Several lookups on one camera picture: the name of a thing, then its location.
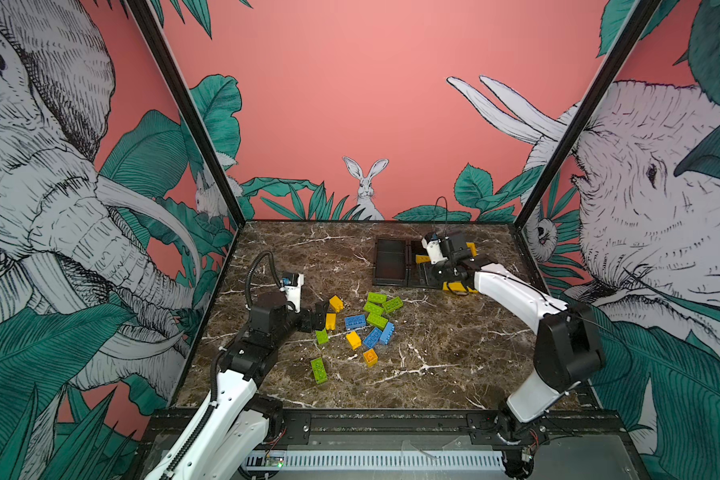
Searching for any yellow plastic bin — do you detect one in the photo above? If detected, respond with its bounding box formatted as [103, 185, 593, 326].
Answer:
[443, 242, 478, 295]

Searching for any black bin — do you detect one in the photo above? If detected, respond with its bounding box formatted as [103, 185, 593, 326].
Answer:
[372, 238, 409, 287]
[407, 240, 442, 290]

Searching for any green lego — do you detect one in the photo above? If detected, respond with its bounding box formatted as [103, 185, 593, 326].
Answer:
[367, 313, 389, 330]
[363, 301, 385, 315]
[311, 358, 328, 385]
[382, 297, 404, 314]
[367, 292, 388, 305]

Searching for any green lego top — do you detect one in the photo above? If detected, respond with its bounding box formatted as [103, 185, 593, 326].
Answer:
[382, 297, 404, 314]
[367, 292, 388, 305]

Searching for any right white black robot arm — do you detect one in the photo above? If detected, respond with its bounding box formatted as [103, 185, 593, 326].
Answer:
[421, 232, 606, 445]

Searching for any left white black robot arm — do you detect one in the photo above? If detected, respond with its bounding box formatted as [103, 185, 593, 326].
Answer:
[146, 292, 331, 479]

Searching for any yellow lego small left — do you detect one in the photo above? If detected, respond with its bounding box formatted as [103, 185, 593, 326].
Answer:
[325, 313, 337, 331]

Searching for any green lego mid left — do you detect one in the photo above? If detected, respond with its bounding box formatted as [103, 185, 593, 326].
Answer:
[315, 330, 329, 345]

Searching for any blue lego center left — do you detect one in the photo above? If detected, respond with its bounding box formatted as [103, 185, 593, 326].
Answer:
[344, 315, 367, 331]

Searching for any blue lego lower pair left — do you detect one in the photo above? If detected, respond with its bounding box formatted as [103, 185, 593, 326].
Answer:
[362, 327, 383, 349]

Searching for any blue lego pair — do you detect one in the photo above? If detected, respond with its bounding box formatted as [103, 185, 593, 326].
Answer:
[362, 327, 383, 349]
[379, 322, 395, 345]

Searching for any orange yellow lego front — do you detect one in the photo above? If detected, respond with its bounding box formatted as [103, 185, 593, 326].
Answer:
[363, 349, 378, 367]

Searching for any blue lego lower pair right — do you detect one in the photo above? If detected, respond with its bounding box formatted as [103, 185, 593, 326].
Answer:
[379, 322, 395, 345]

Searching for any white vented strip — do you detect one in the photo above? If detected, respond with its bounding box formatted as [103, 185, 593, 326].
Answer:
[242, 450, 505, 472]

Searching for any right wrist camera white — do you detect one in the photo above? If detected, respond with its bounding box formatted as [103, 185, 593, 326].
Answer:
[421, 232, 446, 264]

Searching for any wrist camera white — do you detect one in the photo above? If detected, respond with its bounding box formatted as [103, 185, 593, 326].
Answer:
[280, 272, 304, 313]
[421, 232, 446, 264]

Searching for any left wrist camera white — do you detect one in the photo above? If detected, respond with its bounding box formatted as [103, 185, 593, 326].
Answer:
[280, 272, 304, 313]

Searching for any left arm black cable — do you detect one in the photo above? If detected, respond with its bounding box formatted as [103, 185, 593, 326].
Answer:
[244, 250, 283, 307]

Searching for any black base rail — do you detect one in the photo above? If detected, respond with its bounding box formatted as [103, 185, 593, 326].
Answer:
[140, 407, 628, 448]

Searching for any right black frame post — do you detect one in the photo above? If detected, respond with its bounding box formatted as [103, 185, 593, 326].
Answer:
[513, 0, 661, 229]

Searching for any black frame post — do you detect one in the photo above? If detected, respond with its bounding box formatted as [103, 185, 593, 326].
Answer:
[513, 0, 661, 229]
[127, 0, 246, 228]

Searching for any left black frame post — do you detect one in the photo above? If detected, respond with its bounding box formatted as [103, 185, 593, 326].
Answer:
[127, 0, 246, 228]

